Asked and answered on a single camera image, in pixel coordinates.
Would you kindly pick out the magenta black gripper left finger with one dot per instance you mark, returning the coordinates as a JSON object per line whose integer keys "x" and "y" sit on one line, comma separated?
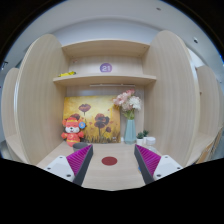
{"x": 79, "y": 162}

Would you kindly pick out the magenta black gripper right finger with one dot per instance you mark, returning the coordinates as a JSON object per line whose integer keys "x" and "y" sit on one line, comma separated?
{"x": 147, "y": 161}

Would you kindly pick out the clear water bottle white cap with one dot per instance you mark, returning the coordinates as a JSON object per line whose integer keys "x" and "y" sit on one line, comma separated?
{"x": 150, "y": 142}

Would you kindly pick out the grey plastic cup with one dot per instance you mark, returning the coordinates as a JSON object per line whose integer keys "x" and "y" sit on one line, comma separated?
{"x": 80, "y": 145}

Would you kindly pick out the small potted plant front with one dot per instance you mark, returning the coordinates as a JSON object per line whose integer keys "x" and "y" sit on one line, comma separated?
{"x": 139, "y": 140}

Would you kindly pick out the small potted plant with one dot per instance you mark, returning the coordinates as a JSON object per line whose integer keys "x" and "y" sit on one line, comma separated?
{"x": 145, "y": 135}
{"x": 139, "y": 140}

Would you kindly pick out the red round coaster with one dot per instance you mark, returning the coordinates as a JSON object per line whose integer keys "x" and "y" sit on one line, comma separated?
{"x": 109, "y": 161}

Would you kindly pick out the small potted plant back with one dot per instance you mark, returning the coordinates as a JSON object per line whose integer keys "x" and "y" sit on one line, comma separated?
{"x": 145, "y": 135}

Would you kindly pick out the light blue vase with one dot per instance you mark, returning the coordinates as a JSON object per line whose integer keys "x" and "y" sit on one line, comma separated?
{"x": 130, "y": 132}

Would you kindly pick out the red plush tiger toy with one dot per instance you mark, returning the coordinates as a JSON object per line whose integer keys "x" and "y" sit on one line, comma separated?
{"x": 73, "y": 130}

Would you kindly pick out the yellow flower painting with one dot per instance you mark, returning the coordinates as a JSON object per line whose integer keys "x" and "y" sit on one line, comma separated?
{"x": 100, "y": 115}

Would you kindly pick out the pink white flower bouquet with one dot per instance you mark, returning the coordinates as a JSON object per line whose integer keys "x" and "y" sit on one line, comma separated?
{"x": 128, "y": 103}

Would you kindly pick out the wooden desk shelf unit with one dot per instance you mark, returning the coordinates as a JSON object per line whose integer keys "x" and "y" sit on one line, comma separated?
{"x": 182, "y": 105}

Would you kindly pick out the under-shelf light bar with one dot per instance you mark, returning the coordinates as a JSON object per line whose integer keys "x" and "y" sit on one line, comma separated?
{"x": 111, "y": 85}

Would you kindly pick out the yellow object on shelf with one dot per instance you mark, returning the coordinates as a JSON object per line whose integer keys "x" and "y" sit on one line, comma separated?
{"x": 67, "y": 74}

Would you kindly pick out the purple round number sticker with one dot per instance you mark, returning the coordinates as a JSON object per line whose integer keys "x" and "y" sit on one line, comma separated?
{"x": 106, "y": 67}

